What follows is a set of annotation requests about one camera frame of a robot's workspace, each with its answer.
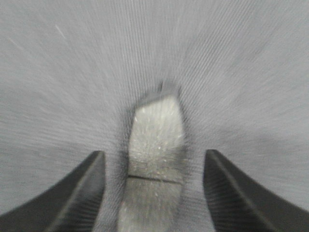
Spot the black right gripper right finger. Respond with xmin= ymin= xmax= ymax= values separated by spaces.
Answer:
xmin=203 ymin=149 xmax=309 ymax=232

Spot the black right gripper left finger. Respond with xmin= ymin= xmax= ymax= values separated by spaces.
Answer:
xmin=0 ymin=151 xmax=105 ymax=232

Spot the grey brake pad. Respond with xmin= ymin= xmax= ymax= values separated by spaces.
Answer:
xmin=117 ymin=82 xmax=186 ymax=232

